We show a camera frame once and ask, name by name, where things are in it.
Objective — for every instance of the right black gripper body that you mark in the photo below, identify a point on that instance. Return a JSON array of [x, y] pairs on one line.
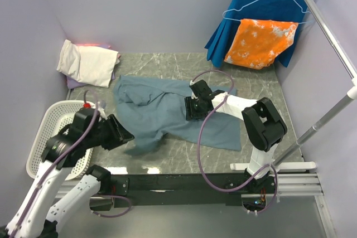
[[194, 108]]

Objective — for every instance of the grey-blue t shirt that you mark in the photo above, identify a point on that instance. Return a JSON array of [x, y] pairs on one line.
[[150, 108]]

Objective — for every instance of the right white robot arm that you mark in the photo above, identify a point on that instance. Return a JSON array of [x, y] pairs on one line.
[[263, 122]]

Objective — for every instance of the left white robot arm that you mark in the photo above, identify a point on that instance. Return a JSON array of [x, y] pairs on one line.
[[40, 215]]

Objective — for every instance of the white plastic laundry basket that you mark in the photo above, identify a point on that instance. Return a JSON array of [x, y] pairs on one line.
[[56, 117]]

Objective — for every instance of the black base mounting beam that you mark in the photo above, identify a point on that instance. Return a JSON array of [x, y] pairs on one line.
[[184, 189]]

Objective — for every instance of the white folded t shirt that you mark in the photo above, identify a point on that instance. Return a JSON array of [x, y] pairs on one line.
[[91, 65]]

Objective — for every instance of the orange white tie-dye cloth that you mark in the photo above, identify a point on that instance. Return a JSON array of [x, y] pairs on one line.
[[257, 43]]

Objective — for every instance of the pink folded t shirt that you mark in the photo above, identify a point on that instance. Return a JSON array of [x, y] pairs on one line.
[[95, 45]]

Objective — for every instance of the blue pleated skirt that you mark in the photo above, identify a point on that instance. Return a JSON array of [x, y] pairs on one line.
[[220, 41]]

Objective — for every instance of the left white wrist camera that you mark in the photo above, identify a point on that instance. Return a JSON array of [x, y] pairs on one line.
[[98, 107]]

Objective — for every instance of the aluminium rail frame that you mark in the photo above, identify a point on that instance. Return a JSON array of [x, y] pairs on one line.
[[290, 184]]

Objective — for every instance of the light blue wire hanger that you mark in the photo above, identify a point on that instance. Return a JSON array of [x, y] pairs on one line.
[[230, 13]]

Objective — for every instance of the silver clothes rack frame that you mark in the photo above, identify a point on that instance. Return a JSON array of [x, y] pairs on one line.
[[340, 105]]

